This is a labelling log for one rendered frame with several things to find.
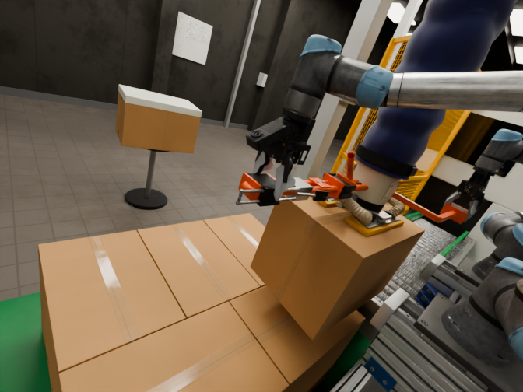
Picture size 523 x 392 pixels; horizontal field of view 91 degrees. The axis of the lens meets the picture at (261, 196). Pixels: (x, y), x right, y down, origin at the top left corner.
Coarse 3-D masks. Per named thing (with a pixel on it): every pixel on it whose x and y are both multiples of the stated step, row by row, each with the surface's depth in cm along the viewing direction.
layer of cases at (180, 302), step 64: (64, 256) 109; (128, 256) 120; (192, 256) 133; (64, 320) 86; (128, 320) 93; (192, 320) 101; (256, 320) 110; (64, 384) 72; (128, 384) 76; (192, 384) 82; (256, 384) 87
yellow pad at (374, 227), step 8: (352, 216) 99; (376, 216) 99; (352, 224) 95; (360, 224) 95; (376, 224) 99; (384, 224) 102; (392, 224) 106; (400, 224) 111; (360, 232) 93; (368, 232) 91; (376, 232) 96
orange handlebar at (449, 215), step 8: (248, 184) 63; (312, 184) 82; (320, 184) 80; (360, 184) 97; (288, 192) 69; (296, 192) 71; (312, 192) 77; (400, 200) 101; (408, 200) 99; (416, 208) 97; (424, 208) 96; (432, 216) 94; (440, 216) 93; (448, 216) 98
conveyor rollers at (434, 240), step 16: (416, 224) 291; (432, 224) 304; (432, 240) 258; (448, 240) 272; (416, 256) 214; (432, 256) 227; (448, 256) 235; (400, 272) 187; (416, 272) 189; (384, 288) 161; (416, 288) 173
